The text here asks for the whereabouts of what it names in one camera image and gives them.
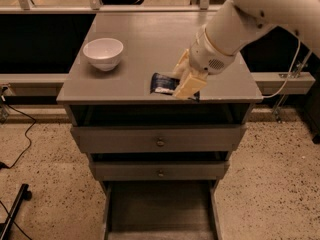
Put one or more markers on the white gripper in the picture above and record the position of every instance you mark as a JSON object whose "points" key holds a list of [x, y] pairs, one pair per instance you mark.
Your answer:
{"points": [[207, 56]]}

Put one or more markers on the blue rxbar blueberry wrapper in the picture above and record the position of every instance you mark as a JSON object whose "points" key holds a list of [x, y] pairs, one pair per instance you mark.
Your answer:
{"points": [[166, 85]]}

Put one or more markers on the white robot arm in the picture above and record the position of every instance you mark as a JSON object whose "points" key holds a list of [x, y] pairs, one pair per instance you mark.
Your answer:
{"points": [[236, 24]]}

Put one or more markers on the grey top drawer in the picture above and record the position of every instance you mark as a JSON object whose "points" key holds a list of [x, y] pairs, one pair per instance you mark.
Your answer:
{"points": [[153, 140]]}

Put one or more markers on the grey wooden drawer cabinet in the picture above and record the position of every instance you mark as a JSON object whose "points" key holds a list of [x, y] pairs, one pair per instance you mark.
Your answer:
{"points": [[121, 97]]}

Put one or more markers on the grey middle drawer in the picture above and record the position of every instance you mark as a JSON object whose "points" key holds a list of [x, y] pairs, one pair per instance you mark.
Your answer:
{"points": [[144, 171]]}

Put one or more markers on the grey open bottom drawer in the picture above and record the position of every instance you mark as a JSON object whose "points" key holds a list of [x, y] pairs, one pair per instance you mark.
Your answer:
{"points": [[161, 210]]}

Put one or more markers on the white ceramic bowl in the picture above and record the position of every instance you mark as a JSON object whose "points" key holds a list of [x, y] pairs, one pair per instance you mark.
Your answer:
{"points": [[104, 53]]}

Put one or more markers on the black stand leg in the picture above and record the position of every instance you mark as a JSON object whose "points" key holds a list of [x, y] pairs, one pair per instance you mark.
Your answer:
{"points": [[24, 194]]}

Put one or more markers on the metal railing frame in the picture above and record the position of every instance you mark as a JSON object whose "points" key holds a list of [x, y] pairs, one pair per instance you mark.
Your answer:
{"points": [[110, 4]]}

